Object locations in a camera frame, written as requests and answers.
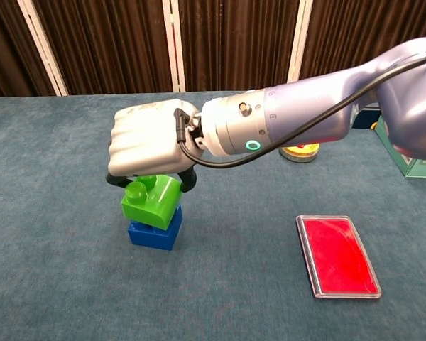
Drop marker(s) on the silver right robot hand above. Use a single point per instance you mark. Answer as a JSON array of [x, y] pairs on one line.
[[145, 138]]

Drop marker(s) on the red pad in clear case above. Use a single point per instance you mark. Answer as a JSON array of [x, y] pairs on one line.
[[341, 257]]

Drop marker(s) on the blue four-stud building block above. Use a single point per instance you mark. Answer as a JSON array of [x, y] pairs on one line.
[[159, 236]]

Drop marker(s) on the dark blue spirit level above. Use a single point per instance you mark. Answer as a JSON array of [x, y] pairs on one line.
[[367, 119]]

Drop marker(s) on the round yellow-lid tin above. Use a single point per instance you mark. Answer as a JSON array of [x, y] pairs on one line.
[[300, 152]]

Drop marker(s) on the dark brown curtain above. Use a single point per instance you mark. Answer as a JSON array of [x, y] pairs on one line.
[[234, 42]]

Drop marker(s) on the white screen frame post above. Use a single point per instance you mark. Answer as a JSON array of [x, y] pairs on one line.
[[42, 46], [174, 44], [299, 44]]

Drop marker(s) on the purple silver right robot arm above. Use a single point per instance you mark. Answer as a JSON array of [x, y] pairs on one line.
[[305, 113]]

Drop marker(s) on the green two-stud building block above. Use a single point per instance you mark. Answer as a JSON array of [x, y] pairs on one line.
[[152, 202]]

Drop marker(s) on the teal product box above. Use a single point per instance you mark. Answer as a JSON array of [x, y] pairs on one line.
[[408, 161]]

